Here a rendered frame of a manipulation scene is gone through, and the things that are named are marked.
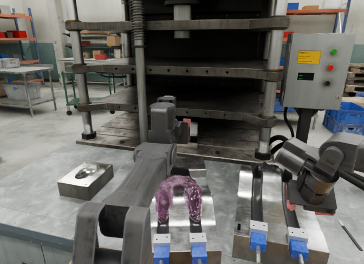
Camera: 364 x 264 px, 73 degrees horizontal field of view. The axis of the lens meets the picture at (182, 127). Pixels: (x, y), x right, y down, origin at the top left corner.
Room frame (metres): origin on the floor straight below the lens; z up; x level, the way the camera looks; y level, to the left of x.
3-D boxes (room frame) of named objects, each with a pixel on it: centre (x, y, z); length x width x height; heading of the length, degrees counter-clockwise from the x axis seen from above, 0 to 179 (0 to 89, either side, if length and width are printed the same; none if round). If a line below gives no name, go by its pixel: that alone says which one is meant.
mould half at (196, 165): (0.81, 0.02, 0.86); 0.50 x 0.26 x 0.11; 2
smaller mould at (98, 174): (0.99, 0.43, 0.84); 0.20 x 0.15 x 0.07; 165
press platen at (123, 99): (1.80, -0.02, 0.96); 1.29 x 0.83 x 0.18; 75
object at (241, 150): (1.80, 0.00, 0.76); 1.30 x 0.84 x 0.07; 75
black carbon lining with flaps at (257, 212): (0.78, -0.33, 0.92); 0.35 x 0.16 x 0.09; 165
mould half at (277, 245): (0.80, -0.35, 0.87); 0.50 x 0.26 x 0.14; 165
